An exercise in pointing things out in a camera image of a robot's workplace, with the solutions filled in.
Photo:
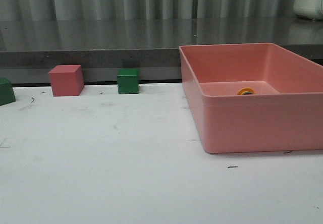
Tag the pink plastic bin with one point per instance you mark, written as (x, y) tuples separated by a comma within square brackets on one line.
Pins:
[(284, 114)]

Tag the green block at left edge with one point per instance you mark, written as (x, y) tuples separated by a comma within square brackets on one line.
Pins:
[(6, 91)]

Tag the yellow mushroom push button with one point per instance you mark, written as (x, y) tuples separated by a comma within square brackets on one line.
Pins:
[(246, 91)]

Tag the grey stone counter shelf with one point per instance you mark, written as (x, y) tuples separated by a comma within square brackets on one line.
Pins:
[(29, 50)]

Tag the pink cube block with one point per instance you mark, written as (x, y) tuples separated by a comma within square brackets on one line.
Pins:
[(66, 80)]

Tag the green cube block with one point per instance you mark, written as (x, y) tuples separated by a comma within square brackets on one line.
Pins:
[(128, 81)]

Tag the white appliance on counter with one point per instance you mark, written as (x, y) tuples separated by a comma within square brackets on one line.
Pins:
[(311, 9)]

